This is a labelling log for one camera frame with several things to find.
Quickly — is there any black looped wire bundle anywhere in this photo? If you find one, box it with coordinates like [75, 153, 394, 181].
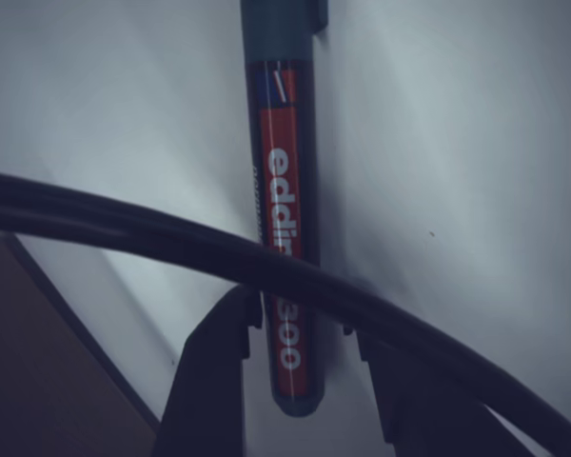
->
[0, 169, 571, 451]

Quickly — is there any green edding permanent marker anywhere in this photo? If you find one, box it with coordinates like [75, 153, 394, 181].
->
[240, 0, 329, 419]

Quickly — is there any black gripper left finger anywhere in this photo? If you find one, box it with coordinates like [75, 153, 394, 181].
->
[154, 285, 263, 457]

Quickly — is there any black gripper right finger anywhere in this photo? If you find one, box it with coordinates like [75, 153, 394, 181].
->
[342, 324, 543, 457]

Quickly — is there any open cardboard box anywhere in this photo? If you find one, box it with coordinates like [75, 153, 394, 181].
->
[0, 231, 162, 457]

